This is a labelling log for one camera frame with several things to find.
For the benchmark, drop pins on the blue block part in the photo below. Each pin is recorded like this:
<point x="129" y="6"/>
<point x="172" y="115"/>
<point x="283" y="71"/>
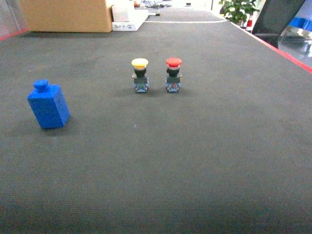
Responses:
<point x="48" y="104"/>

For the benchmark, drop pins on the yellow mushroom push button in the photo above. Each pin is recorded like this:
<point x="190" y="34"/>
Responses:
<point x="141" y="80"/>

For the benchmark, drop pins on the red mushroom push button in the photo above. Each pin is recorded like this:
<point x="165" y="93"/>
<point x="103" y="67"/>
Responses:
<point x="173" y="75"/>

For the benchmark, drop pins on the white flat box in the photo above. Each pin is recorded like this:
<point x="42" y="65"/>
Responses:
<point x="127" y="19"/>

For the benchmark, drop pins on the green potted plant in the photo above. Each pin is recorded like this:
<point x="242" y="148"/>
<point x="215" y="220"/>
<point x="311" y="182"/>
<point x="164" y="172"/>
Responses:
<point x="238" y="11"/>

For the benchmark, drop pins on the brown cardboard box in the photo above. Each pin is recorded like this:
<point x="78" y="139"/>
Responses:
<point x="78" y="16"/>

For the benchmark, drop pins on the black office chair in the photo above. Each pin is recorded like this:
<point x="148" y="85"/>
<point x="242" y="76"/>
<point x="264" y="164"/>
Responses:
<point x="274" y="16"/>

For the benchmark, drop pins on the red conveyor side rail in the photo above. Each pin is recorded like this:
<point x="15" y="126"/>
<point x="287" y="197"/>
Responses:
<point x="282" y="53"/>

